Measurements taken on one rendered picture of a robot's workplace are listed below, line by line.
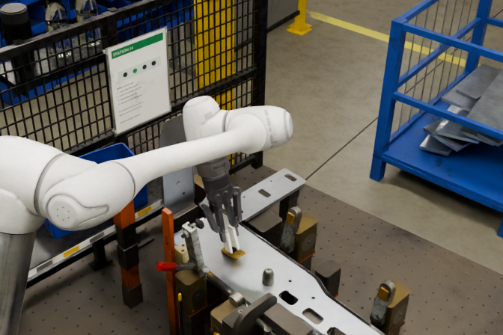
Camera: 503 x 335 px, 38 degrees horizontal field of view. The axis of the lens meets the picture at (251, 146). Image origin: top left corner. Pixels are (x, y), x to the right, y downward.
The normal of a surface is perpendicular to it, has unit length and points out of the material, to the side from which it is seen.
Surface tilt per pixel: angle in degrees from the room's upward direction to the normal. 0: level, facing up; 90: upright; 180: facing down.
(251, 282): 0
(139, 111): 90
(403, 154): 0
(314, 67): 0
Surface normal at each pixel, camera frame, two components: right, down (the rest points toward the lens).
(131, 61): 0.69, 0.42
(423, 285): 0.02, -0.82
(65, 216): -0.18, 0.29
